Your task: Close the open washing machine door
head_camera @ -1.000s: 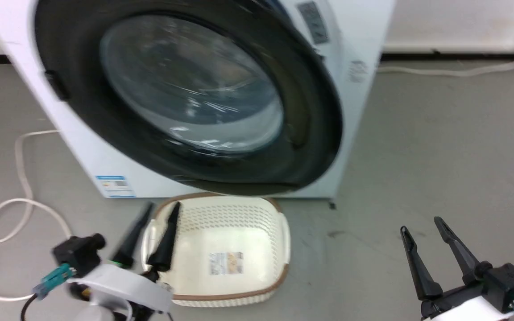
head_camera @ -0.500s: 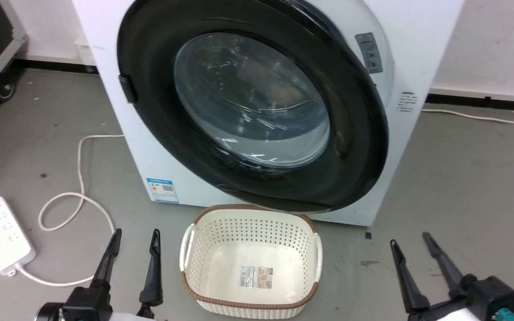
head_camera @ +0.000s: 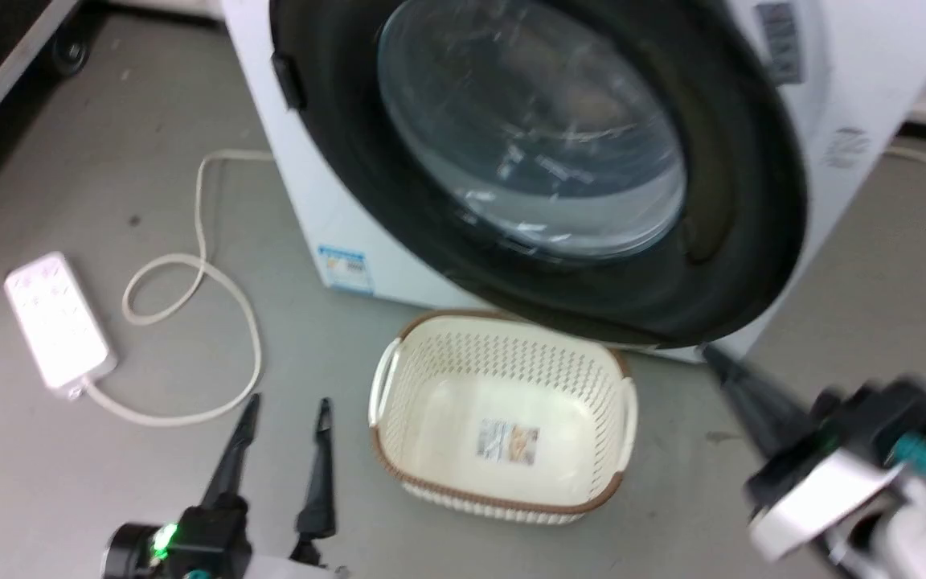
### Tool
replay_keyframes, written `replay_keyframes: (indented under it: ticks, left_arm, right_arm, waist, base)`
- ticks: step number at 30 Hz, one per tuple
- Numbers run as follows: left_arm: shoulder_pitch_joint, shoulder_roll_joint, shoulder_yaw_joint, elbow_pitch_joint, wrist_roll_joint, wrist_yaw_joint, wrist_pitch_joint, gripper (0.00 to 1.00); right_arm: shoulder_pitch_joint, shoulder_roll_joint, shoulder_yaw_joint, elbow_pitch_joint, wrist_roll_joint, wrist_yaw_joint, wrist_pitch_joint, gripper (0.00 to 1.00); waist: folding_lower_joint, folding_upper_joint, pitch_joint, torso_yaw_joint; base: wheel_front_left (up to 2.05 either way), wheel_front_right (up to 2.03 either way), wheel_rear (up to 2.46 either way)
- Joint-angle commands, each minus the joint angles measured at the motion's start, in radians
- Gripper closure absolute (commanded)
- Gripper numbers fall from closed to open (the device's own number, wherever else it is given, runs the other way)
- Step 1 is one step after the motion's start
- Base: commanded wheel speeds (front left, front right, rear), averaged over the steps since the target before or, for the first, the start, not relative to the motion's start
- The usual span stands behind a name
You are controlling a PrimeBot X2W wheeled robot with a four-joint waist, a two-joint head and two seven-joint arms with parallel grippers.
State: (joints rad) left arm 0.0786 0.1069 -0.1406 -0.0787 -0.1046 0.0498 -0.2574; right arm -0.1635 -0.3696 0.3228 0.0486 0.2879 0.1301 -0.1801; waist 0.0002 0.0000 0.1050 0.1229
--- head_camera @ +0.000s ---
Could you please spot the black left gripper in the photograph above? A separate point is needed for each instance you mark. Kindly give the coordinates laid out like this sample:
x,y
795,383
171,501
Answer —
x,y
206,543

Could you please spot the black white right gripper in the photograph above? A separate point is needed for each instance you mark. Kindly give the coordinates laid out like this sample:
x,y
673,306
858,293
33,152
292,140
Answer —
x,y
825,482

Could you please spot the black round washer door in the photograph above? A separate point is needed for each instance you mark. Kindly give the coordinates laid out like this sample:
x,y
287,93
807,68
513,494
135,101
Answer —
x,y
720,209

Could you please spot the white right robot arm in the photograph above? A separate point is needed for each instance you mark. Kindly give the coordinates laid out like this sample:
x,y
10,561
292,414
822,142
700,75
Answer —
x,y
921,531

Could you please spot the white front-load washing machine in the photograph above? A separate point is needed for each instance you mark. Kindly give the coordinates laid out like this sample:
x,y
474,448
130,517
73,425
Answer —
x,y
310,185

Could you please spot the cream perforated laundry basket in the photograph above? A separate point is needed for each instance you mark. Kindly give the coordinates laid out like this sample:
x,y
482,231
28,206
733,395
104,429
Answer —
x,y
447,402

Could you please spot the blue energy label sticker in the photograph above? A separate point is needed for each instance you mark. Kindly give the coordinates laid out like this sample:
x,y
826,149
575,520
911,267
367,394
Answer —
x,y
346,269

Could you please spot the printed basket label sticker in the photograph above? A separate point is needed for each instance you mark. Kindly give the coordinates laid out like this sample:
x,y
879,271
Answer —
x,y
508,441

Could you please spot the white power strip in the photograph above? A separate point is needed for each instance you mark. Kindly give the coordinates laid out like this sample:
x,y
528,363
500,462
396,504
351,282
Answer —
x,y
53,318

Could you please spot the grey round washer label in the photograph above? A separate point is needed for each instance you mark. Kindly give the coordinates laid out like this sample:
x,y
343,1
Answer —
x,y
846,147

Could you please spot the grey rectangular washer label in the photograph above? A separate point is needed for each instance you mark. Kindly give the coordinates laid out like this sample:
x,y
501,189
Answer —
x,y
779,40

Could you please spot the black caster wheel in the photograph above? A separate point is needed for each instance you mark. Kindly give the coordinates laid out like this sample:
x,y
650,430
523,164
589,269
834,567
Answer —
x,y
71,50

